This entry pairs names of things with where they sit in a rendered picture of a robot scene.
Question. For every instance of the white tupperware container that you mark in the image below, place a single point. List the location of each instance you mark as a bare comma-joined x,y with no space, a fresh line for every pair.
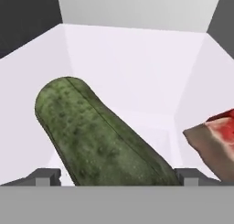
131,81

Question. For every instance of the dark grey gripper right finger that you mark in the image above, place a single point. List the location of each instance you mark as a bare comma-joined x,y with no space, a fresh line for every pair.
191,176

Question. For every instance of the red raw steak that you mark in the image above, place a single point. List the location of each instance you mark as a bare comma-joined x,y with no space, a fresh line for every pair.
218,145

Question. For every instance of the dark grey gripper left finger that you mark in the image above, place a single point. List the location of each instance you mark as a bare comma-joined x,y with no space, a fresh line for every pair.
42,177

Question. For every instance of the green cucumber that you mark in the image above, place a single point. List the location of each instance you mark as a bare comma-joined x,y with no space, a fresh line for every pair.
97,136

